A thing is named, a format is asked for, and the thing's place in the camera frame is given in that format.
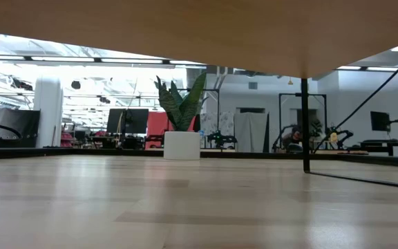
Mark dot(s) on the black monitor on arm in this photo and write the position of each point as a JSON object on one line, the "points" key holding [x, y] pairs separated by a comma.
{"points": [[379, 121]]}

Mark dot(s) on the background black robot arm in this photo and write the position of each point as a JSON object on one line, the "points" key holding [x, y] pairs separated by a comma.
{"points": [[221, 138], [339, 134]]}

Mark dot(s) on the white patterned panel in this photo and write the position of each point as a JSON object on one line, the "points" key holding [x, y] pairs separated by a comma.
{"points": [[219, 122]]}

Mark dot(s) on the green plant white pot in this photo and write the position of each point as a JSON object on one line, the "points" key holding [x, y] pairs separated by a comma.
{"points": [[181, 145]]}

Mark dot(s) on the red panel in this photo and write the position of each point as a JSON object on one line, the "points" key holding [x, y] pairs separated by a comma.
{"points": [[157, 126]]}

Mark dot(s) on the grey curtain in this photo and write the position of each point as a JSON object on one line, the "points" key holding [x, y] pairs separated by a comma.
{"points": [[251, 131]]}

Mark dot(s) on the black monitor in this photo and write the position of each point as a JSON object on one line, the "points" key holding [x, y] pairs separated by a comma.
{"points": [[135, 121]]}

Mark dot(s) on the person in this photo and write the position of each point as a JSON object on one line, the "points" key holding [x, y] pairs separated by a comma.
{"points": [[292, 137]]}

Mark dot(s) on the white column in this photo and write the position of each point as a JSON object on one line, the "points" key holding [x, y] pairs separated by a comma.
{"points": [[48, 110]]}

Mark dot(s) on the black fabric panel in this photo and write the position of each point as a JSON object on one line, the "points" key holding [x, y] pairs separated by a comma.
{"points": [[16, 119]]}

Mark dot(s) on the black low table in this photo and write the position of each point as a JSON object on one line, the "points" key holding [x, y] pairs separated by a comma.
{"points": [[385, 143]]}

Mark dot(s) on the black rack frame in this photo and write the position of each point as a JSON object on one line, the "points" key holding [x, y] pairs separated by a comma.
{"points": [[280, 117]]}

